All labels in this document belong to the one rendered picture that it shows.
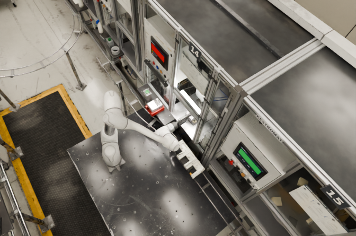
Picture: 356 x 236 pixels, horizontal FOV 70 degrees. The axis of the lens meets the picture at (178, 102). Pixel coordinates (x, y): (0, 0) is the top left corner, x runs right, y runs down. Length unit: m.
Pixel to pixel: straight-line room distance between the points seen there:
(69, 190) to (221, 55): 2.50
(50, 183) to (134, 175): 1.25
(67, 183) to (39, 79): 1.71
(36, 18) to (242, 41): 4.19
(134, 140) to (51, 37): 2.74
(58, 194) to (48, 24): 2.97
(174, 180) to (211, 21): 1.55
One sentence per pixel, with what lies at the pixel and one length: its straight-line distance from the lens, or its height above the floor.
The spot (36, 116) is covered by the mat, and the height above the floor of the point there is 0.01.
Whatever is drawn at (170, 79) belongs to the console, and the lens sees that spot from 2.22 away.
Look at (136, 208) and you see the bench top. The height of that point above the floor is 0.68.
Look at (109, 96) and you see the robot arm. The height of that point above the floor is 1.51.
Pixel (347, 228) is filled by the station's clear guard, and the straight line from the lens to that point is 1.67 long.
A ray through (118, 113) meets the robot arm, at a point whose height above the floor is 1.49.
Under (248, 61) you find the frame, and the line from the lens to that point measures 1.72.
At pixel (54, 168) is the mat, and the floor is 0.01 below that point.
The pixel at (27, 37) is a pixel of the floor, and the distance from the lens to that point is 5.07.
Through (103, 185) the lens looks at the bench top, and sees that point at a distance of 2.68.
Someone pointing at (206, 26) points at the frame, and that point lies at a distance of 1.87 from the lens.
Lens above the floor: 3.23
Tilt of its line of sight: 58 degrees down
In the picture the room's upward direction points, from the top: 8 degrees clockwise
